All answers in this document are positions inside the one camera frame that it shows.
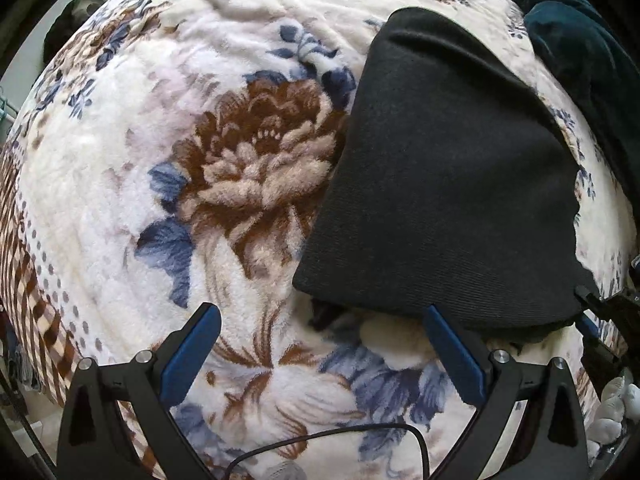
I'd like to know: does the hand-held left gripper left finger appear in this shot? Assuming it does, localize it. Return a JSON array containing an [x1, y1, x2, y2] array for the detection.
[[56, 302, 222, 480]]

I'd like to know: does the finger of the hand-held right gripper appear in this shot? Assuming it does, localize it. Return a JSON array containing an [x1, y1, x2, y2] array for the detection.
[[575, 285, 608, 313], [576, 312, 603, 343]]

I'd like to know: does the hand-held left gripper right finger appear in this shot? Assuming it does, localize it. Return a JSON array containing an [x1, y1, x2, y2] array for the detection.
[[422, 304, 592, 480]]

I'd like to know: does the black grey-striped sweater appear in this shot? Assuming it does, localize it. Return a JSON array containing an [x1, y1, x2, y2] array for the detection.
[[291, 6, 601, 343]]

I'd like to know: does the white knotted plush cloth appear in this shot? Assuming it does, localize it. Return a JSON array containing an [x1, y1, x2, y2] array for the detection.
[[585, 374, 628, 463]]

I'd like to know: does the floral fleece blanket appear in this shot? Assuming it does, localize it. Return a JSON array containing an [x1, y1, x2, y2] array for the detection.
[[0, 0, 640, 480]]

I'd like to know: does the dark teal velvet garment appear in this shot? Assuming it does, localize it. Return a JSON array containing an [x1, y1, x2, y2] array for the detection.
[[497, 0, 640, 221]]

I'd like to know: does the dark bundled object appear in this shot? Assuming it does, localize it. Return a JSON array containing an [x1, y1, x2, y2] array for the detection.
[[42, 0, 103, 63]]

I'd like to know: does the thin black cable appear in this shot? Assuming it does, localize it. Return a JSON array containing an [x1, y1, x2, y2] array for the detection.
[[224, 423, 431, 480]]

